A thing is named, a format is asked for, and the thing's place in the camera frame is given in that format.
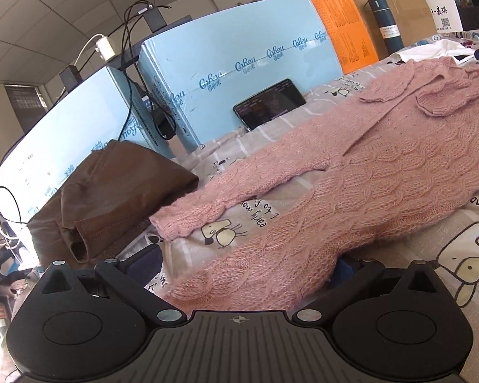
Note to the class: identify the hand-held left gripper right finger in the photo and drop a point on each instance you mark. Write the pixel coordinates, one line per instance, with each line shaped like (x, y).
(345, 270)

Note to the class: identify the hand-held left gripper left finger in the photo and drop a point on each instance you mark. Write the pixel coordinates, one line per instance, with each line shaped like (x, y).
(145, 264)

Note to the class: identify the pink knitted sweater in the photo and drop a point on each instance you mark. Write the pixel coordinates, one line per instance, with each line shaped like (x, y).
(343, 167)

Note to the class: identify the brown jacket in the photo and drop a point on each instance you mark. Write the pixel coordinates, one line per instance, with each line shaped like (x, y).
(103, 191)

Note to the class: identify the black power adapter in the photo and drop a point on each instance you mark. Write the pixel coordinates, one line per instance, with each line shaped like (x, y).
(162, 123)

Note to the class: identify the white charger plug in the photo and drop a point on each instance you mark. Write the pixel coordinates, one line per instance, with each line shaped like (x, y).
(105, 49)

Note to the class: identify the black clamp block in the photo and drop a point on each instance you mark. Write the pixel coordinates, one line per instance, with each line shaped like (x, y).
(70, 77)

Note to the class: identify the white paper bag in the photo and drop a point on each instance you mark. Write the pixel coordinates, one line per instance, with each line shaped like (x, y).
(443, 4)

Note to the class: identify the black smartphone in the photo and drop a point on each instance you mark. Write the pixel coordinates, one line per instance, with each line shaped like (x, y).
(269, 103)

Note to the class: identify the white cloth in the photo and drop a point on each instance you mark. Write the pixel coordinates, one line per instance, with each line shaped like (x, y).
(431, 50)

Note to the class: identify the orange printed sheet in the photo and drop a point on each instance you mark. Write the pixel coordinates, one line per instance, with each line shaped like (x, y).
(343, 28)

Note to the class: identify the brown cardboard sheet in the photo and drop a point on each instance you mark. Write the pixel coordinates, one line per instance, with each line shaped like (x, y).
(409, 12)

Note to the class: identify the dark blue thermos bottle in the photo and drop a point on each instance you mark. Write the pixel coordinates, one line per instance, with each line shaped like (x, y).
(385, 24)

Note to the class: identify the cartoon printed bedsheet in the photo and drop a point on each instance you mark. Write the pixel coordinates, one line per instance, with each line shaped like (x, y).
(477, 247)

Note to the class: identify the light blue foam board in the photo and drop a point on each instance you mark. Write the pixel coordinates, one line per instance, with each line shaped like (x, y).
(231, 48)
(64, 127)

